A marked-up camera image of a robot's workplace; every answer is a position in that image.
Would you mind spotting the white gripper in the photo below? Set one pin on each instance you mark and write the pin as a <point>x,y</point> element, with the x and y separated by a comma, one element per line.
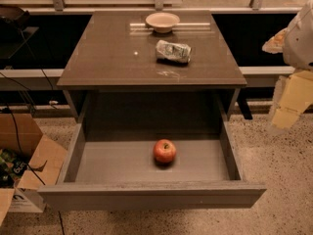
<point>300,43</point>

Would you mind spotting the red apple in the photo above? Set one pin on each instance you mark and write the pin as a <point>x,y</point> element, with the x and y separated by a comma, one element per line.
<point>164,151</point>

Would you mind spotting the grey open drawer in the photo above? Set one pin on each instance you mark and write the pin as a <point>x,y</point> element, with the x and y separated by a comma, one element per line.
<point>121,176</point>

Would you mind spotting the crumpled chip bag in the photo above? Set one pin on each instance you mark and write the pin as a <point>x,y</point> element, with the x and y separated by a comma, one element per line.
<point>174,52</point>

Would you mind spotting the beige bowl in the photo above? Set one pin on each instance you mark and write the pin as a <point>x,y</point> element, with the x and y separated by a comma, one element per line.
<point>162,22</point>

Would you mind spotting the open cardboard box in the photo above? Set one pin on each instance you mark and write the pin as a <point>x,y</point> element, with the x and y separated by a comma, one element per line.
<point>30,159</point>

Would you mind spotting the dark object on shelf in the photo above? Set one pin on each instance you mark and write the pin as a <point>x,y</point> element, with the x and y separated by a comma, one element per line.
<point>14,17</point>

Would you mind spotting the green snack bag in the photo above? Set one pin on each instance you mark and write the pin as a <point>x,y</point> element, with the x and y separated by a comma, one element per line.
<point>12,167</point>

